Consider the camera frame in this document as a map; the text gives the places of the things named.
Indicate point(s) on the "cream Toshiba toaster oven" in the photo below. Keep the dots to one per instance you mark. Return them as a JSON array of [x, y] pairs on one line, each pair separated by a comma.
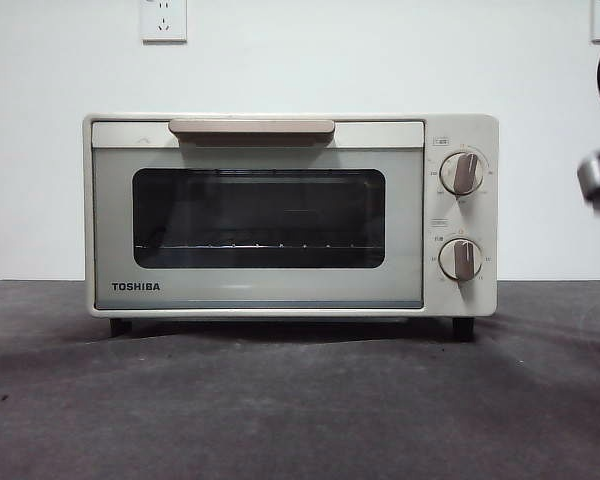
[[482, 135]]

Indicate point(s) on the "beige oven timer knob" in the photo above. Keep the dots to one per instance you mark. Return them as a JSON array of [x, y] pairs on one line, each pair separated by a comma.
[[461, 259]]

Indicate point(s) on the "beige oven temperature knob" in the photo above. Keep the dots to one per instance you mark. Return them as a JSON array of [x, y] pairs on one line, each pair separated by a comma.
[[461, 173]]

